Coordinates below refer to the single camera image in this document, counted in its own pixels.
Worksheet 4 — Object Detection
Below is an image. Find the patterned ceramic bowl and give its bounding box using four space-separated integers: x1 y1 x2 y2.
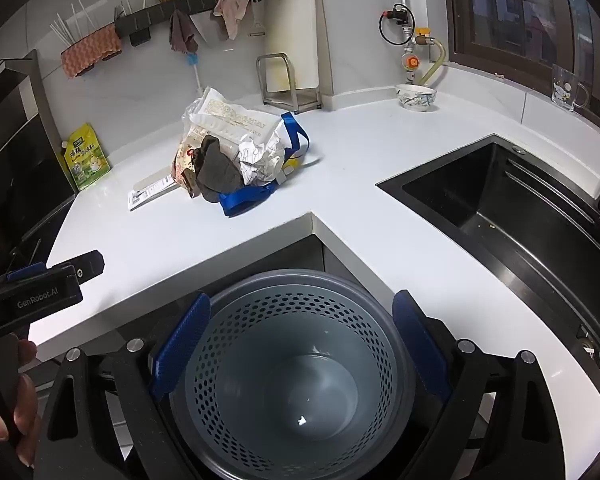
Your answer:
395 84 438 111

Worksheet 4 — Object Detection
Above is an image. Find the printed glass mug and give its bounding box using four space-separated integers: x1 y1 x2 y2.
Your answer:
551 64 591 113

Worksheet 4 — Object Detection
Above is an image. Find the grey perforated waste basket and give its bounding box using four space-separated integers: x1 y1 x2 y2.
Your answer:
169 269 418 480

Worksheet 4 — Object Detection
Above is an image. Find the bunch of white chopsticks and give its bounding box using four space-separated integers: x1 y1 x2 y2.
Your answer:
50 0 131 46

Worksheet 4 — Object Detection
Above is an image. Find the black gas shutoff valve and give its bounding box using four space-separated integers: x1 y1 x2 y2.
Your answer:
378 3 416 46

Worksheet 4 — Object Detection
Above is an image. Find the black wall rack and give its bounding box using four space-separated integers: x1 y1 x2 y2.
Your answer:
112 0 262 41

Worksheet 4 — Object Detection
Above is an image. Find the white bottle brush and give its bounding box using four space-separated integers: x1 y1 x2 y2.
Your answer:
185 50 206 96

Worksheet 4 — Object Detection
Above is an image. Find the brown framed window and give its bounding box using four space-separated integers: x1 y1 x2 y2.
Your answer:
440 0 600 91

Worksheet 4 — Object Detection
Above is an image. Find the green seasoning pouch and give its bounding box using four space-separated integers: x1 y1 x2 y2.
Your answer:
60 122 112 192

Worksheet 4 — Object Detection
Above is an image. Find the dark brown paper wad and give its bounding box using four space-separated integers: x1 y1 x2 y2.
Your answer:
195 135 246 203

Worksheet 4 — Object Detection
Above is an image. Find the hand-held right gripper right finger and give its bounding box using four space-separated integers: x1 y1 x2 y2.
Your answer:
391 289 566 480

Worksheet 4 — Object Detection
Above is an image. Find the metal board rack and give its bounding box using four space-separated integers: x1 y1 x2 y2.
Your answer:
256 53 323 113

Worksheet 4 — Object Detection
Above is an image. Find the black kitchen appliance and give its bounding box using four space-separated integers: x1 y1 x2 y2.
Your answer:
0 50 76 281

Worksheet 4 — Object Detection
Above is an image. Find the orange wavy dishcloth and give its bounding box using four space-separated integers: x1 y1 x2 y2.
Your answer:
61 24 123 78

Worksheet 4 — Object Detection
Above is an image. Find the white paper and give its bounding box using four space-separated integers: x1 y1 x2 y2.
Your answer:
237 130 286 186

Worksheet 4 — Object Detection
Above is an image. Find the black kitchen sink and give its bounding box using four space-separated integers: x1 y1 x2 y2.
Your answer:
376 133 600 376

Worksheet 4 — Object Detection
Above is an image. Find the orange gas regulator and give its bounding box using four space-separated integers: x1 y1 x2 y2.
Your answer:
402 45 421 83

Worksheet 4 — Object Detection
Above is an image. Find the patterned snack wrapper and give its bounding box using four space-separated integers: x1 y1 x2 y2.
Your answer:
172 135 206 198

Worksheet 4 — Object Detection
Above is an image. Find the yellowish gas hose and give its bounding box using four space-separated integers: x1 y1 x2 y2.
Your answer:
417 37 447 86

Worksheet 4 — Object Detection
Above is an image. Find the person's left hand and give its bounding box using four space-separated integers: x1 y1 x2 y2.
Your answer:
0 339 42 468

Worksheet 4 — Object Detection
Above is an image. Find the white plastic package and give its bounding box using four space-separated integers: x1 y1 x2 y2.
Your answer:
182 86 281 161

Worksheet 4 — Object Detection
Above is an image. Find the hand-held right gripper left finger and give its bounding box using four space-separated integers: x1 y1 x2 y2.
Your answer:
32 291 216 480

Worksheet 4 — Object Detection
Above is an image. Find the brown rag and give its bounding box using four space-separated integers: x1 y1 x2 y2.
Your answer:
168 9 198 54

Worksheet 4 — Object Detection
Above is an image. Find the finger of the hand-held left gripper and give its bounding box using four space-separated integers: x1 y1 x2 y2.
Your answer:
7 250 105 282

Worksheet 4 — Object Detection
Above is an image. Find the pink rag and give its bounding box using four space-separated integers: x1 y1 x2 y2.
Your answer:
211 0 251 41

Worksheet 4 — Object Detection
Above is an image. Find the metal peeler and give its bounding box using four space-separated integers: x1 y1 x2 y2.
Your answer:
247 0 267 38

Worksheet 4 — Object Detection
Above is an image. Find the white cutting board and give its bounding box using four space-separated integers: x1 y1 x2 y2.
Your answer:
264 0 321 96

